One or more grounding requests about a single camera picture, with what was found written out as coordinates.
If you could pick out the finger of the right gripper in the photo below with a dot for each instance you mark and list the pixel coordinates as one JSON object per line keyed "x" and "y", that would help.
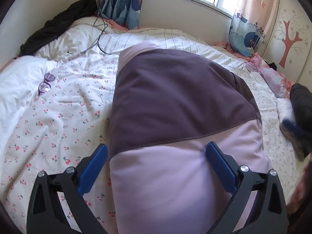
{"x": 300, "y": 139}

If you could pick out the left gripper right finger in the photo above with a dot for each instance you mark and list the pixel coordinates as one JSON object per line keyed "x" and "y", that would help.
{"x": 268, "y": 212}

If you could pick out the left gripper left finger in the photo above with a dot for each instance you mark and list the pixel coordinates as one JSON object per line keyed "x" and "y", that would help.
{"x": 45, "y": 213}

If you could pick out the lilac and purple jacket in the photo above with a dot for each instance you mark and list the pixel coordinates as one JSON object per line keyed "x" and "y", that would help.
{"x": 167, "y": 106}

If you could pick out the white folded cloth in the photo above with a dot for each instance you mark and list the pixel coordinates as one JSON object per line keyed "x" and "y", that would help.
{"x": 285, "y": 110}

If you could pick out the dark padded garment at right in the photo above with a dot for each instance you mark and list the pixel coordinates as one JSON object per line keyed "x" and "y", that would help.
{"x": 301, "y": 100}

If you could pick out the pink floral pillow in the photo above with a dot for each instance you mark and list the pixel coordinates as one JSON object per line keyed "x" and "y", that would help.
{"x": 276, "y": 81}

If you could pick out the tree decorated wardrobe door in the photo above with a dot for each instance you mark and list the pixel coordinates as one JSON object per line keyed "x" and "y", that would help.
{"x": 289, "y": 40}

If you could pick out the cherry print bed sheet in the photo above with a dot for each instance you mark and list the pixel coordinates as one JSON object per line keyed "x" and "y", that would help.
{"x": 60, "y": 127}

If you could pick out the purple framed eyeglasses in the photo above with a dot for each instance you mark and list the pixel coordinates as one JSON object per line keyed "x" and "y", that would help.
{"x": 45, "y": 85}

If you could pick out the right cartoon curtain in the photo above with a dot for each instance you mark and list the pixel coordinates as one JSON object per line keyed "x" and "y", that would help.
{"x": 250, "y": 25}

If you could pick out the cartoon curtain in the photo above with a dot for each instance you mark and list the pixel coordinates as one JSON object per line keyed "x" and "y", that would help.
{"x": 250, "y": 25}
{"x": 125, "y": 13}

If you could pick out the white pillow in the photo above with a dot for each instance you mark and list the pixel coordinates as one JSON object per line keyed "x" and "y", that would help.
{"x": 19, "y": 84}

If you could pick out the white striped duvet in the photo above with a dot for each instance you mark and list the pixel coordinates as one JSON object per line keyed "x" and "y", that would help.
{"x": 90, "y": 35}

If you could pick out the left cartoon curtain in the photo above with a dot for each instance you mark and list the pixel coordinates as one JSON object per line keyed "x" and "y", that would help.
{"x": 125, "y": 13}

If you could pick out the black garment by wall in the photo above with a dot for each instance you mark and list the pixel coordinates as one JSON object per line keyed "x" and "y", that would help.
{"x": 57, "y": 26}

